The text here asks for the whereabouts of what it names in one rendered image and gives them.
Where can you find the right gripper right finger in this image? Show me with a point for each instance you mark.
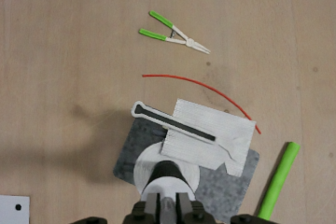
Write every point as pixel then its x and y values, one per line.
pixel 194 213

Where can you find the black cylinder with grey shaft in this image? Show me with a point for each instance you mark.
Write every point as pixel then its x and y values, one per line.
pixel 167 180

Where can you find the green-handled pliers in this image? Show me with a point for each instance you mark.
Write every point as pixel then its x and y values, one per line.
pixel 189 42

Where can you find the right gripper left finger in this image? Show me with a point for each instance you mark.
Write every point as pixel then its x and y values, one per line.
pixel 141 214

